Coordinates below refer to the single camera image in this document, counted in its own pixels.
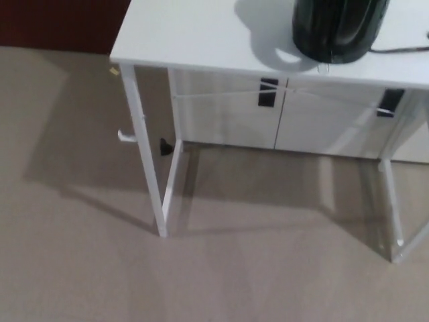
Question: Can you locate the white cabinet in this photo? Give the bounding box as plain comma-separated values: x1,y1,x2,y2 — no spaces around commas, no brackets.
167,68,429,165

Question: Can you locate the small black floor object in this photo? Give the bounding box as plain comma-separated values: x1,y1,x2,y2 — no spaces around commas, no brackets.
158,137,174,157

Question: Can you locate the thin white cross brace rod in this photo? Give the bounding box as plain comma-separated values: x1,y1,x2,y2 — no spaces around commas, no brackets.
259,83,396,113
172,86,311,100

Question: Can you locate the white hook on table leg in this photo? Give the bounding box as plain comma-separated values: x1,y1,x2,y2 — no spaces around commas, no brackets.
117,128,135,147

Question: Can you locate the black electric kettle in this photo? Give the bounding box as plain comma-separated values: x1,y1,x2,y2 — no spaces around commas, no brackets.
292,0,391,65

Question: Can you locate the dark red wooden panel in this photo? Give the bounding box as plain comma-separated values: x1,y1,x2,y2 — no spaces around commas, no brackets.
0,0,127,56

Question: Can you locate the white metal table leg frame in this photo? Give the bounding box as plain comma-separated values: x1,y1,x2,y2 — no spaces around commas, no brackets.
377,89,429,264
119,64,184,239

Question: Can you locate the black kettle power cable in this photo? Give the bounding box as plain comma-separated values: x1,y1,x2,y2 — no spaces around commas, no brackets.
368,31,429,55

